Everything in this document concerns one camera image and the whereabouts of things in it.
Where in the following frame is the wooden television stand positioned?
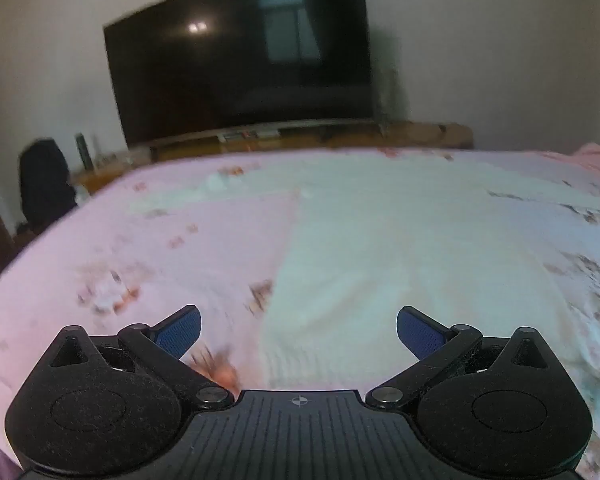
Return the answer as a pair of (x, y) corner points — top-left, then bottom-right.
(72, 119), (474, 196)

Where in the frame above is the black flat television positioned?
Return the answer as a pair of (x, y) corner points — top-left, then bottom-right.
(103, 0), (374, 150)

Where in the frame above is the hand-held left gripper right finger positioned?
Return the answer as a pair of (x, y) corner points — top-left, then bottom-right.
(365, 305), (557, 409)

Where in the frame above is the black bag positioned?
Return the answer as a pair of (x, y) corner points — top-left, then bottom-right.
(20, 139), (79, 226)

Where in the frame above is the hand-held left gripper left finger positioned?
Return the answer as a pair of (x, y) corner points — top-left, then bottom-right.
(47, 304), (235, 411)

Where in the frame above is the white towel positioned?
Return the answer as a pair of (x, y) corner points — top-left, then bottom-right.
(261, 180), (581, 392)

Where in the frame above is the set-top box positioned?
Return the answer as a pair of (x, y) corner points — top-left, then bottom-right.
(218, 129), (281, 142)

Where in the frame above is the pink floral bed sheet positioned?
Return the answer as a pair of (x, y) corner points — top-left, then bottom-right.
(0, 147), (600, 480)

